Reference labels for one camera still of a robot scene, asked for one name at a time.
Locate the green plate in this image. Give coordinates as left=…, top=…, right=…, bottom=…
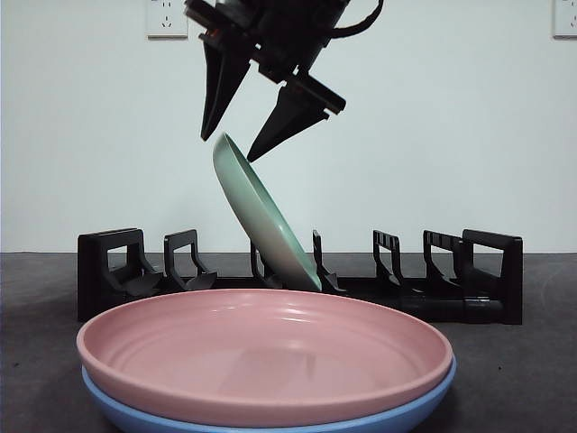
left=212, top=131, right=324, bottom=292

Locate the pink plate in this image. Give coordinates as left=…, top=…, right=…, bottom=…
left=75, top=288, right=454, bottom=414

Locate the blue plate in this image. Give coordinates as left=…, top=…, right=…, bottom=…
left=80, top=355, right=458, bottom=433

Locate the black plate rack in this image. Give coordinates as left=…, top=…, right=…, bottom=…
left=77, top=227, right=525, bottom=326

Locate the white wall socket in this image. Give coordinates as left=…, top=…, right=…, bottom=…
left=552, top=0, right=577, bottom=39
left=146, top=0, right=189, bottom=40

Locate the black cable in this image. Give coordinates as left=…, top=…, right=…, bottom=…
left=331, top=0, right=386, bottom=41

